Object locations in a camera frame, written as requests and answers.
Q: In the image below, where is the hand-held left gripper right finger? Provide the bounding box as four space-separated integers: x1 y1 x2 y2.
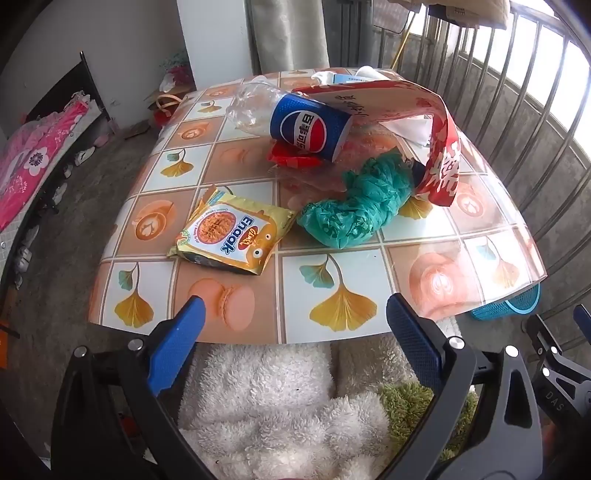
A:
374 292 543 480

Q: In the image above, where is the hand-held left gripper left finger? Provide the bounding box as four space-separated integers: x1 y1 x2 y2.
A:
51 294 218 480

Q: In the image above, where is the blue plastic basket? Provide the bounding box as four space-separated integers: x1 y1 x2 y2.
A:
471 282 541 321

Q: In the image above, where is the red and white snack bag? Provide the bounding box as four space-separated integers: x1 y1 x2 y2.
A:
293 76 465 208

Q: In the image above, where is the patterned plastic tablecloth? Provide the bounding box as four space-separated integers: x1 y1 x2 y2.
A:
88 69 548 344

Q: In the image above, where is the yellow snack packet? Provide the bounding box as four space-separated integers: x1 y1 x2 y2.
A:
166 185 296 277

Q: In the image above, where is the green plastic bag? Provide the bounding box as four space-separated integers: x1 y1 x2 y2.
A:
296 151 415 250

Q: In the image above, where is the small red packet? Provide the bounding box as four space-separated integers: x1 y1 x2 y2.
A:
268 141 324 169

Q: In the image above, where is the row of shoes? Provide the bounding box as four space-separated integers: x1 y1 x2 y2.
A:
11 131 112 287

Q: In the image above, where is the pink flowered blanket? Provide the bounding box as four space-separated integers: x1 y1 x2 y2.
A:
0 92 102 232

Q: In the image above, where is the clear plastic bottle blue label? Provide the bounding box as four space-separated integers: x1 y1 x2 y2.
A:
225 82 354 162

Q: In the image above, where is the flower bouquet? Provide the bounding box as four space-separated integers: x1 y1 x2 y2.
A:
159 50 192 93

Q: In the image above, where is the metal railing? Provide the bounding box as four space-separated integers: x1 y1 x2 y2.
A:
392 0 591 342

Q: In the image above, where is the grey curtain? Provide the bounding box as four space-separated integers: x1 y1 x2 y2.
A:
249 0 331 75

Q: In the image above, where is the pink hanging cloth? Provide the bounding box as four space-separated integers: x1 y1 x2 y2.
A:
373 0 428 33

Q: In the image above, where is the beige hanging coat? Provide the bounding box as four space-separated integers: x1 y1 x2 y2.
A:
427 0 511 29

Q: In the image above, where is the red bag with yellow handles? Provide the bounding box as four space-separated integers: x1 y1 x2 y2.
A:
152 92 185 130

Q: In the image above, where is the black bed frame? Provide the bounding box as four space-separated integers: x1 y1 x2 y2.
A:
0 51 112 296

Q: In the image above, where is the yellow broom handle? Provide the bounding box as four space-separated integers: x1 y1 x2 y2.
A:
392 13 415 71

